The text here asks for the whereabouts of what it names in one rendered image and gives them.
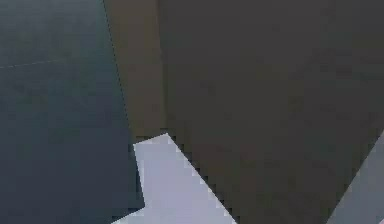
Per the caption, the dark brown tall cupboard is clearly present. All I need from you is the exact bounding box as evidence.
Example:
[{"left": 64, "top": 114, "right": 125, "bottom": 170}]
[{"left": 102, "top": 0, "right": 384, "bottom": 224}]

